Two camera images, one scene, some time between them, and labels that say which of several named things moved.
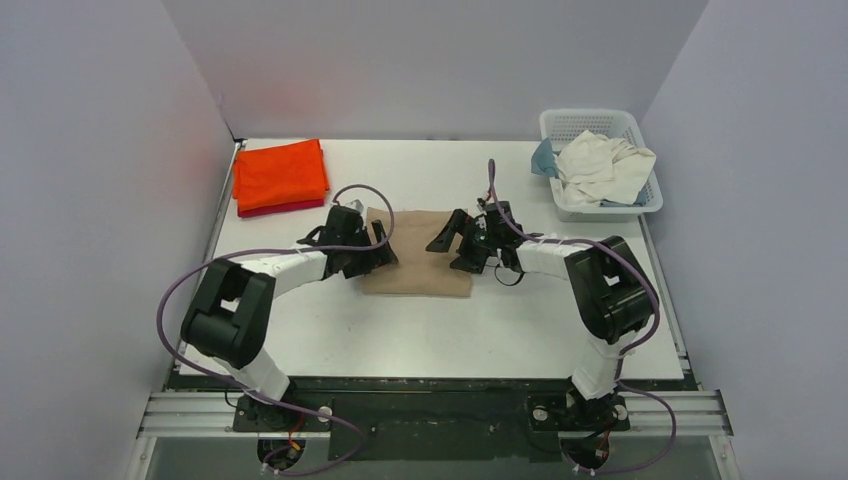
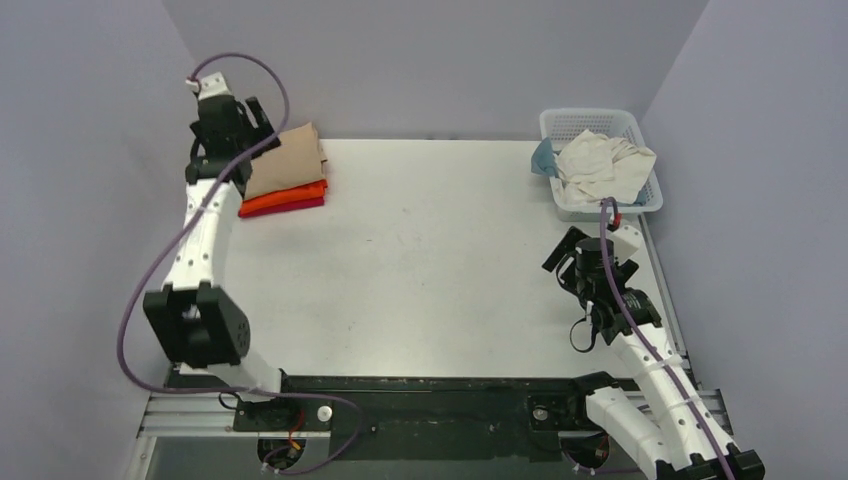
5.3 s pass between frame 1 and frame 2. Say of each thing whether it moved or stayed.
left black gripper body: moved
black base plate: stayed
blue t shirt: stayed
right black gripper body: moved
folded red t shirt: stayed
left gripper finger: moved
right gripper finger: moved
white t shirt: stayed
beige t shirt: moved
